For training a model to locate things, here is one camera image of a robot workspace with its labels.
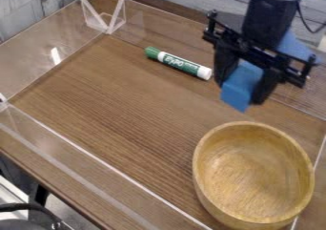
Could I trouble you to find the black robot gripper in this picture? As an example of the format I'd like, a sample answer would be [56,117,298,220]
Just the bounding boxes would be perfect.
[203,10,316,105]

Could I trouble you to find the blue rectangular block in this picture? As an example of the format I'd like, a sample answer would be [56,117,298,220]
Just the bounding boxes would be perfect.
[219,28,323,114]

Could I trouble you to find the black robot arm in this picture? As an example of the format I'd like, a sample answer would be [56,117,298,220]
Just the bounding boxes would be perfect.
[203,0,318,111]

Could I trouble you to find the brown wooden bowl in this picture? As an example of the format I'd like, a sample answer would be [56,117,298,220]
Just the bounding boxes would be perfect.
[192,121,314,230]

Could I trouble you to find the green Expo marker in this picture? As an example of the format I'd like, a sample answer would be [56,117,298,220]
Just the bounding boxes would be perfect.
[144,47,212,80]

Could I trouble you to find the clear acrylic tray walls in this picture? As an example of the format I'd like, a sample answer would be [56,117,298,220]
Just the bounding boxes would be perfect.
[0,0,326,230]

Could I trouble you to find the black metal table leg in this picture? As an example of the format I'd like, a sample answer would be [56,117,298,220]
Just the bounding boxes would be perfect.
[34,184,49,206]

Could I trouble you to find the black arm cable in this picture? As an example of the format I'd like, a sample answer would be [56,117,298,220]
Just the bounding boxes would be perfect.
[295,1,326,34]

